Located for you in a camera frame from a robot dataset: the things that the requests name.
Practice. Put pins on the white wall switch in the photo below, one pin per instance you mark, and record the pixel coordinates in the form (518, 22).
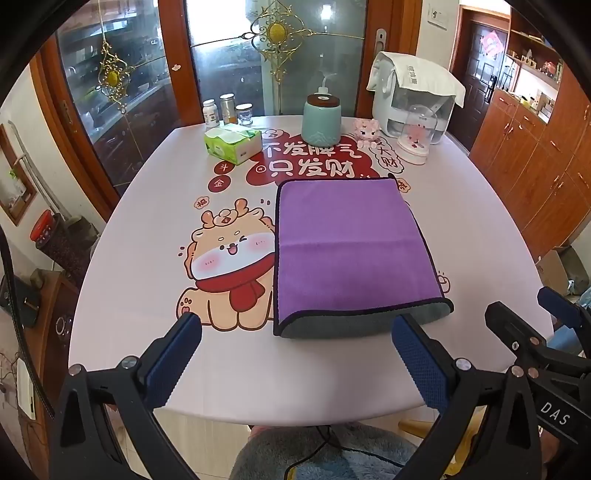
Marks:
(438, 16)

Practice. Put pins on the small clear glass jar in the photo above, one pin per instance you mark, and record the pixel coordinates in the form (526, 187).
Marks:
(244, 115)

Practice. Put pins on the wooden wall cabinet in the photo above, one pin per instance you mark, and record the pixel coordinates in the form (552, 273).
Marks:
(531, 152)

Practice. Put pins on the dark wooden door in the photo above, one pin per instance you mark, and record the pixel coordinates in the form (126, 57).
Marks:
(475, 92)

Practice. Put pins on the pink printed tablecloth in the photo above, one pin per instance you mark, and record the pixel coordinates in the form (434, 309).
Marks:
(157, 194)

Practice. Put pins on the white pill bottle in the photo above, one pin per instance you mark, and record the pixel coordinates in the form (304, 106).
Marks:
(211, 114)

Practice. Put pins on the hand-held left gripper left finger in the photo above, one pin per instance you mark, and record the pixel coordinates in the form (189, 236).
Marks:
(173, 360)

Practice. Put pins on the white power strip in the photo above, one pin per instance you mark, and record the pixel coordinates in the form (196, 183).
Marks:
(26, 390)

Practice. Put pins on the red lid container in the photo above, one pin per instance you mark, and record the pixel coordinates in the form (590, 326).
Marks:
(42, 226)

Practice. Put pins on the dark patterned bag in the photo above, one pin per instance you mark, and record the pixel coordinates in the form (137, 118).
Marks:
(69, 254)

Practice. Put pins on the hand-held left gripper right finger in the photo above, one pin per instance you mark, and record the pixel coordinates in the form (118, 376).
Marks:
(418, 364)

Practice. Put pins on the green tissue box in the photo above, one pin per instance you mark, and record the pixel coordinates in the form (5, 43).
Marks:
(233, 145)

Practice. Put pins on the gold lid jar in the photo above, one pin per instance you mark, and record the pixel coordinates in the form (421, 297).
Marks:
(228, 110)

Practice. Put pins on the gold door ornament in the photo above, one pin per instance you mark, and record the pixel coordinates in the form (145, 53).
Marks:
(112, 76)
(277, 34)

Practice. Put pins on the glass sliding door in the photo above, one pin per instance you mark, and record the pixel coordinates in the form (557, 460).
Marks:
(138, 115)
(221, 60)

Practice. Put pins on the teal ceramic pump jar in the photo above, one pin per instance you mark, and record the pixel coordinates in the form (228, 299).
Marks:
(321, 122)

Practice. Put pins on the pink door decoration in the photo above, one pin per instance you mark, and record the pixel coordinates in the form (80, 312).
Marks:
(491, 45)

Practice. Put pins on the white countertop appliance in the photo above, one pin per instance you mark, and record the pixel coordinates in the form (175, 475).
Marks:
(385, 110)

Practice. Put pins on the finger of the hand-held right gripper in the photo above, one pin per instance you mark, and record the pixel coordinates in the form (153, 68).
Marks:
(521, 334)
(561, 305)

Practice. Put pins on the cardboard box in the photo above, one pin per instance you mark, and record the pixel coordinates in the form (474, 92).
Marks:
(551, 270)

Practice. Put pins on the pink cat figurine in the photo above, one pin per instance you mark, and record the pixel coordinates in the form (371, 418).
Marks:
(367, 131)

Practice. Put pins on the white cloth cover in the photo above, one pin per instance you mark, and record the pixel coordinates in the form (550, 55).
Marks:
(415, 74)

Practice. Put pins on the glass dome ornament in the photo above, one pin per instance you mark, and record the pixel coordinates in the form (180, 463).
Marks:
(417, 138)

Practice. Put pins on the yellow wooden stool leg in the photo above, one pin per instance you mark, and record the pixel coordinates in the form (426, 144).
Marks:
(415, 427)

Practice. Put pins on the purple and grey towel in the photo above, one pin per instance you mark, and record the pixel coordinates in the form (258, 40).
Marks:
(346, 240)

